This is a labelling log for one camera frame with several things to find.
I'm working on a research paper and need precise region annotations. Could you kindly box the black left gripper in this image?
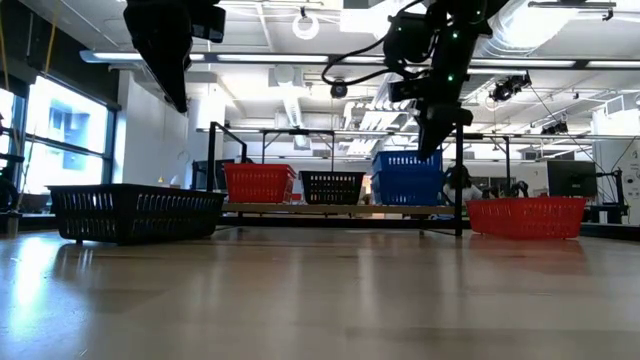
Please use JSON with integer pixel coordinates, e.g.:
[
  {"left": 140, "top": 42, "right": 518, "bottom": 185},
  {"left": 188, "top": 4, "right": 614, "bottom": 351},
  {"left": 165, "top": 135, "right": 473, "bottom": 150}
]
[{"left": 123, "top": 0, "right": 227, "bottom": 115}]

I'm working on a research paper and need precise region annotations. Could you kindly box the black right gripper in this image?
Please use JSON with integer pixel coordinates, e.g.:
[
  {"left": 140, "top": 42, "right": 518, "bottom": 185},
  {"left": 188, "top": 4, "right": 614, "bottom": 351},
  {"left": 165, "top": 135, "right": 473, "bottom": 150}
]
[{"left": 388, "top": 69, "right": 475, "bottom": 161}]

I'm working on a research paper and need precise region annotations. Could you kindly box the black plastic slotted basket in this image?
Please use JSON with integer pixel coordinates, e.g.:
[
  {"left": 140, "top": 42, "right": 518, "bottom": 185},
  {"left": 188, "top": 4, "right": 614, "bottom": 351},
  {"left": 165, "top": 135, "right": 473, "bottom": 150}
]
[
  {"left": 298, "top": 170, "right": 367, "bottom": 206},
  {"left": 47, "top": 183, "right": 227, "bottom": 246}
]

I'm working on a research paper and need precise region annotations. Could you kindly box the red plastic slotted basket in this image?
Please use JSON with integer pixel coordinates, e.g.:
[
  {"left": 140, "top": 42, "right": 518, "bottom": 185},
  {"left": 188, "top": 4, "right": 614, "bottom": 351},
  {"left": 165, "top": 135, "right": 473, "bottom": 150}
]
[
  {"left": 464, "top": 196, "right": 588, "bottom": 240},
  {"left": 223, "top": 163, "right": 297, "bottom": 205}
]

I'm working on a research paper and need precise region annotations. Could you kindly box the person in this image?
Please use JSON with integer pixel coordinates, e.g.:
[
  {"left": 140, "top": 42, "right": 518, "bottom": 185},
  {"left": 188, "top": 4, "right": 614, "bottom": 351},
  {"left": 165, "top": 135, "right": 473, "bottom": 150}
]
[{"left": 442, "top": 164, "right": 485, "bottom": 206}]

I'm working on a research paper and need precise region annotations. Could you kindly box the black ceiling spotlight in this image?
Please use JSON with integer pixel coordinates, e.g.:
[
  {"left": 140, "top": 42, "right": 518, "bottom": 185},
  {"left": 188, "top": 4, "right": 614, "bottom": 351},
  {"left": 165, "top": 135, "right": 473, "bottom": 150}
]
[
  {"left": 488, "top": 73, "right": 533, "bottom": 104},
  {"left": 541, "top": 119, "right": 570, "bottom": 136}
]

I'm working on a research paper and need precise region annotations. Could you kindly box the long ceiling light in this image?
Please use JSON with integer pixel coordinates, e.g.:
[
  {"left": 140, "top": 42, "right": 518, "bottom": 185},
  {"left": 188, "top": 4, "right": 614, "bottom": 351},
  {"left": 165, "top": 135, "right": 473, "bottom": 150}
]
[{"left": 78, "top": 48, "right": 640, "bottom": 70}]

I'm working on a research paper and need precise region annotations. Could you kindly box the large window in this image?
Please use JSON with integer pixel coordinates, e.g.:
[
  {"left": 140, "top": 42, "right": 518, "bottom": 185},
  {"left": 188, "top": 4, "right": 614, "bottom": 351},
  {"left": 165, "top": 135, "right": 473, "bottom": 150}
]
[{"left": 0, "top": 74, "right": 120, "bottom": 201}]

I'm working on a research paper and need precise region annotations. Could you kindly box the black computer monitor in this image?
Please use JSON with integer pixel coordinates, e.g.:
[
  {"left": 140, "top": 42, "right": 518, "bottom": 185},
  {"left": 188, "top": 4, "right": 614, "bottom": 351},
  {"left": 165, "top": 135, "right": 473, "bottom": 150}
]
[{"left": 546, "top": 159, "right": 599, "bottom": 199}]

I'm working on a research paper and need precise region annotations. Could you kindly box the black desk stand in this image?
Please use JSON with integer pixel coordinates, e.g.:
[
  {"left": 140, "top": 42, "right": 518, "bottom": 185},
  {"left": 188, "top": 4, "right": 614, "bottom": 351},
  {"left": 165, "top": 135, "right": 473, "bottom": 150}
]
[{"left": 589, "top": 167, "right": 630, "bottom": 225}]

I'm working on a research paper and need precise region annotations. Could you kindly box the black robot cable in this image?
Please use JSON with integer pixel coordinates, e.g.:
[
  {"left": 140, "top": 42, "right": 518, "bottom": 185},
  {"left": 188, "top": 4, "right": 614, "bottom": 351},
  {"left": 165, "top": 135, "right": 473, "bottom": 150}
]
[{"left": 321, "top": 0, "right": 431, "bottom": 87}]

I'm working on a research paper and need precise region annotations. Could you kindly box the yellow hanging strap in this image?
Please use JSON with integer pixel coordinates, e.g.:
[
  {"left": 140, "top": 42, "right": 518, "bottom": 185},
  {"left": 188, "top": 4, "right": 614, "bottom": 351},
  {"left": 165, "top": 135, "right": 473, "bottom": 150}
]
[
  {"left": 0, "top": 0, "right": 10, "bottom": 91},
  {"left": 42, "top": 0, "right": 61, "bottom": 77}
]

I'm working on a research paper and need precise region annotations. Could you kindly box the white ring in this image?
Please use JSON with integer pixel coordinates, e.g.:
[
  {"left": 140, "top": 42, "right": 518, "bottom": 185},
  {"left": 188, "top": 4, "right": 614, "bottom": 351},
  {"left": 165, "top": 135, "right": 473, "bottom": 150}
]
[{"left": 291, "top": 13, "right": 321, "bottom": 41}]

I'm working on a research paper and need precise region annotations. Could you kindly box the silver air duct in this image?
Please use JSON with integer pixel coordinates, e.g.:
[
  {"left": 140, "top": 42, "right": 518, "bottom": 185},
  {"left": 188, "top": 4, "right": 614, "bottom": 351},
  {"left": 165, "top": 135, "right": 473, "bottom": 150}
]
[{"left": 472, "top": 0, "right": 594, "bottom": 57}]

